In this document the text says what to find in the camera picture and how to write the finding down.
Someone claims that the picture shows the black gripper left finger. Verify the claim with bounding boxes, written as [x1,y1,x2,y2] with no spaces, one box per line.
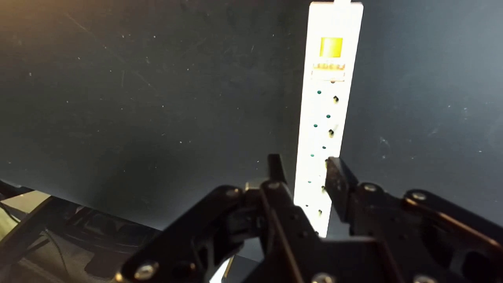
[115,153,323,283]

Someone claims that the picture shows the white extension cord power strip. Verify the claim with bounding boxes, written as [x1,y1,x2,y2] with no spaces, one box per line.
[292,0,367,241]

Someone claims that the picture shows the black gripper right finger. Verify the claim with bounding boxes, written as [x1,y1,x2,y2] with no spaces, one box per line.
[323,156,503,283]

